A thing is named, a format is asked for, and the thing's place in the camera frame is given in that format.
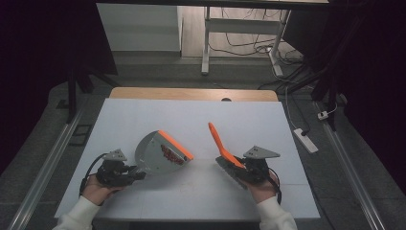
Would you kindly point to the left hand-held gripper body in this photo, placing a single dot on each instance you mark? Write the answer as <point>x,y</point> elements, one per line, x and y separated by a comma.
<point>113,172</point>

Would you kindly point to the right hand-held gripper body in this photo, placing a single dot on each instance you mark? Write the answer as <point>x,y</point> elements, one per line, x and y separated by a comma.
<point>258,164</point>

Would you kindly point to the grey dustpan with orange edge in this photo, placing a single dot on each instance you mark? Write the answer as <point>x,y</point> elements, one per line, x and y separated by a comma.
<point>153,156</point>

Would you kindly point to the orange brush with grey bristles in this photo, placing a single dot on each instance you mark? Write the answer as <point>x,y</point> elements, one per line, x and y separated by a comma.
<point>220,143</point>

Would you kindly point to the person's left hand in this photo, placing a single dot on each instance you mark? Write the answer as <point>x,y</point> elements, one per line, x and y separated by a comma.
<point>97,191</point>

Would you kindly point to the person's right hand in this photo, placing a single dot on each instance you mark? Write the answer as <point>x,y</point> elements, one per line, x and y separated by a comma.
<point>265,190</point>

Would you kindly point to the white power strip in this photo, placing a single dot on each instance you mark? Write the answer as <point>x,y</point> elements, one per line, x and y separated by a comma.
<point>305,140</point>

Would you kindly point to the white board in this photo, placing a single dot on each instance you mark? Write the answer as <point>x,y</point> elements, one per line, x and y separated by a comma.
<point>191,118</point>

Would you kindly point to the small white plug adapter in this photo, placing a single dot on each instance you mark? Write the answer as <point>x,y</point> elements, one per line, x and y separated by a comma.
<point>323,115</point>

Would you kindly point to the wooden table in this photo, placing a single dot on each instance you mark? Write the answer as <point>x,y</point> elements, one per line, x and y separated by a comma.
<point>178,93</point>

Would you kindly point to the black stand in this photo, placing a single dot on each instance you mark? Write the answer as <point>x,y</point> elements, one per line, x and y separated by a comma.
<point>72,89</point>
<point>332,83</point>

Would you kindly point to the white cabinet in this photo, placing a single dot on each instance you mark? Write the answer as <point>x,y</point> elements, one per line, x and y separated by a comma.
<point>140,28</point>

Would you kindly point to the black floor bracket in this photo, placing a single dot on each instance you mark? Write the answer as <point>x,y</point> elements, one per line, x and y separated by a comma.
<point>81,135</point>

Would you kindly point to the metal floor rail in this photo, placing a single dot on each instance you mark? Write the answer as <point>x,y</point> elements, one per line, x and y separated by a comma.
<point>351,172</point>
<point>44,169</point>

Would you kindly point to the white desk frame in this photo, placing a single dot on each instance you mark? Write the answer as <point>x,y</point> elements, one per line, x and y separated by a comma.
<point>242,26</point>

